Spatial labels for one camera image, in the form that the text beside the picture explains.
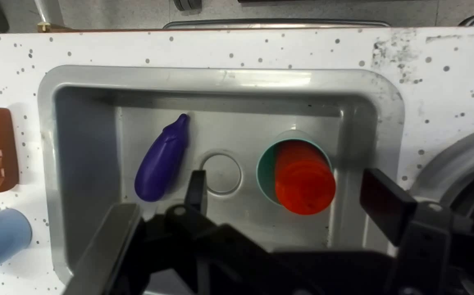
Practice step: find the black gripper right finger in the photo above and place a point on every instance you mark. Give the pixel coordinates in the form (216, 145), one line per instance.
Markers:
(385, 204)

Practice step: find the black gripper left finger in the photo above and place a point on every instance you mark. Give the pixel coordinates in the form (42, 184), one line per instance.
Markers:
(98, 270)

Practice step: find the red sauce bottle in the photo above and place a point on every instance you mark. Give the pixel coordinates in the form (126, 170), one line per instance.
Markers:
(301, 178)

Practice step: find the front right stove burner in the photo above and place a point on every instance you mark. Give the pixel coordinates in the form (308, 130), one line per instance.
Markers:
(447, 178)

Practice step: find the grey toy sink basin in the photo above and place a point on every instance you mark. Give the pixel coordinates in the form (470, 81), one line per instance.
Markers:
(96, 124)

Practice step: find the teal cup in sink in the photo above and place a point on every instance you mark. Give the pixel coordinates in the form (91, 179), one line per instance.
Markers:
(264, 170)

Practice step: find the purple toy eggplant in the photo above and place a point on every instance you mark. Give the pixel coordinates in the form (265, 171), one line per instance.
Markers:
(159, 168)

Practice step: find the white speckled kitchen counter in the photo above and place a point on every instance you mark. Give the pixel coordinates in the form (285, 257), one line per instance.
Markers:
(431, 68)

